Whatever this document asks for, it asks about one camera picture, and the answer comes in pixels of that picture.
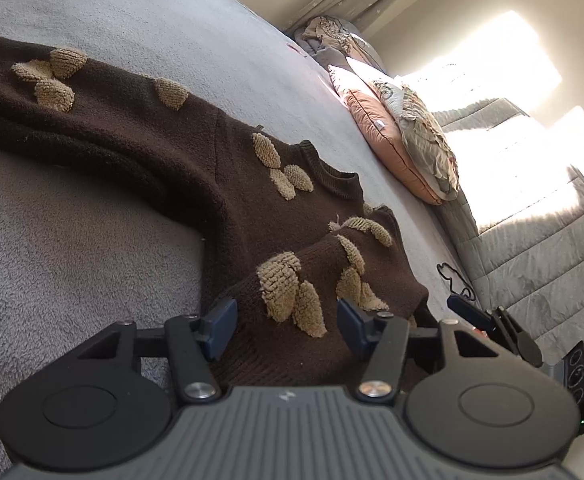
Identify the brown sweater with beige patches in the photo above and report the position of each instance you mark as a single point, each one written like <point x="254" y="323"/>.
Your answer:
<point x="171" y="160"/>

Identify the grey bed blanket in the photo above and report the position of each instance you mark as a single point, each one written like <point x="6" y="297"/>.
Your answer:
<point x="96" y="260"/>

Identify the orange pillow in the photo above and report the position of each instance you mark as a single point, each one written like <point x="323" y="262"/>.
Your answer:
<point x="372" y="120"/>

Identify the grey quilted headboard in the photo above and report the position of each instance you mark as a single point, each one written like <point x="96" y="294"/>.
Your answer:
<point x="522" y="270"/>

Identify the white pillow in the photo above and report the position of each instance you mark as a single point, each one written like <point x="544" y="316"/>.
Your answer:
<point x="367" y="70"/>

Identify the grey floral pillow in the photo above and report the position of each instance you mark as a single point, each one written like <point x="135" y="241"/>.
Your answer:
<point x="422" y="145"/>

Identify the folded floral quilt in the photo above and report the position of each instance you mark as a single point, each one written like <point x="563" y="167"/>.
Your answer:
<point x="327" y="35"/>

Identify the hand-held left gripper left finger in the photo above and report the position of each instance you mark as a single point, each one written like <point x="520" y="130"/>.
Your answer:
<point x="219" y="330"/>

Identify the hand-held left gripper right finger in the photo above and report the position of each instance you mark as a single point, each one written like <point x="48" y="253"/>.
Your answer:
<point x="354" y="327"/>

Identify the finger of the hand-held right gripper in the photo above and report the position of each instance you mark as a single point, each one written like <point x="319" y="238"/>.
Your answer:
<point x="519" y="340"/>
<point x="469" y="312"/>

